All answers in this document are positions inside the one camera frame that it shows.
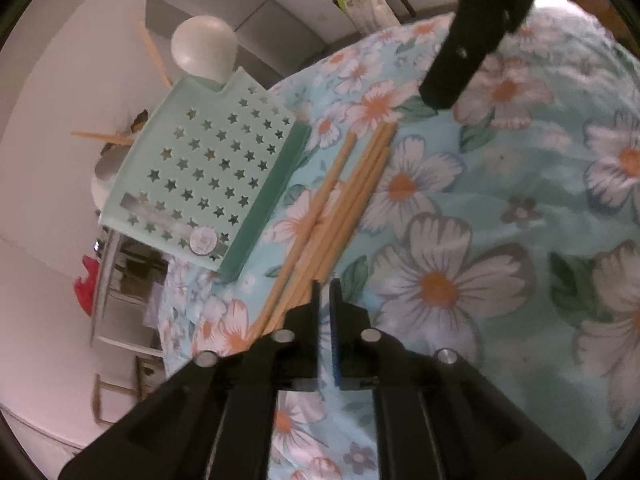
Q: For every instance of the white table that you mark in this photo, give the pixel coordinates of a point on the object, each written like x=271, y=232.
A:
x=125, y=310

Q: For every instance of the yellow and white bag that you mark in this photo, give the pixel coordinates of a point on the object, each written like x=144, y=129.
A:
x=365, y=2

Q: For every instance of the wooden chair with dark seat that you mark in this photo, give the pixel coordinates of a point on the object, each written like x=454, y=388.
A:
x=96, y=395

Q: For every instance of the grey refrigerator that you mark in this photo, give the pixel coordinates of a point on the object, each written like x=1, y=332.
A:
x=270, y=15

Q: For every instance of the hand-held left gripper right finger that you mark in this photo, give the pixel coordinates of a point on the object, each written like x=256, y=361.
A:
x=336, y=330

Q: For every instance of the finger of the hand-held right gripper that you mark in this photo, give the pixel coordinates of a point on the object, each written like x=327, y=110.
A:
x=465, y=55

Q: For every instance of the dark green drip tray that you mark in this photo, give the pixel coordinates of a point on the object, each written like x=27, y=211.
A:
x=265, y=200

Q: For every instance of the white plastic ladle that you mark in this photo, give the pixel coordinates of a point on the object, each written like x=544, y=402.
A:
x=202, y=47

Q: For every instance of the red plastic bag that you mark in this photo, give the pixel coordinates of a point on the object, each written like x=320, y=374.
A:
x=86, y=280

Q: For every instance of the metal ladle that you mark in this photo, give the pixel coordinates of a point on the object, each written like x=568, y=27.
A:
x=107, y=167

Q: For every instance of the pile of wooden chopsticks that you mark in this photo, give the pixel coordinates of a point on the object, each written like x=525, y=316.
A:
x=345, y=205

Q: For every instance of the tapered wooden chopstick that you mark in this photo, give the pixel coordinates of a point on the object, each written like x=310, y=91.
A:
x=100, y=136
x=152, y=52

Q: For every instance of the mint green utensil basket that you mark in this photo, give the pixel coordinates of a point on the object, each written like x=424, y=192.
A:
x=200, y=160

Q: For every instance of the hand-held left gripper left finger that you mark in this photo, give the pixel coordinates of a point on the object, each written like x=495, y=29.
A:
x=316, y=320

